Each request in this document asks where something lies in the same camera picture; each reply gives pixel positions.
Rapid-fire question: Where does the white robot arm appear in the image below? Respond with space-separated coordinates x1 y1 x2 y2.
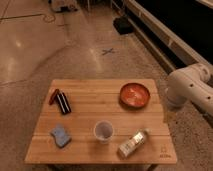
165 63 213 116

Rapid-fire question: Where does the orange ceramic bowl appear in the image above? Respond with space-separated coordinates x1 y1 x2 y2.
119 83 150 108

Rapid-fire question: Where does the wooden slatted table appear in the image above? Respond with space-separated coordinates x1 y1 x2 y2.
25 79 177 164

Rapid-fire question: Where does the red brown small block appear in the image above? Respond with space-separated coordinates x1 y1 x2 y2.
49 89 59 105

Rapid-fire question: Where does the clear plastic bottle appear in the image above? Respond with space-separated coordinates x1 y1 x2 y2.
118 129 149 158

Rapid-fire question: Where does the black bag on floor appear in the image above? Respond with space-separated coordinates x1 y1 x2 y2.
113 17 133 35

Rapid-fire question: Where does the blue sponge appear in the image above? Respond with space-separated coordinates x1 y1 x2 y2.
50 124 72 148

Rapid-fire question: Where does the white machine on floor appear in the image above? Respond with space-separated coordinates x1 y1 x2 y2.
48 0 77 12

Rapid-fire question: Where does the long white bench frame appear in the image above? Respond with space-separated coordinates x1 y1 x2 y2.
110 0 213 88

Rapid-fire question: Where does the floor cable loop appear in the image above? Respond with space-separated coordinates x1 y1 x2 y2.
42 11 57 24

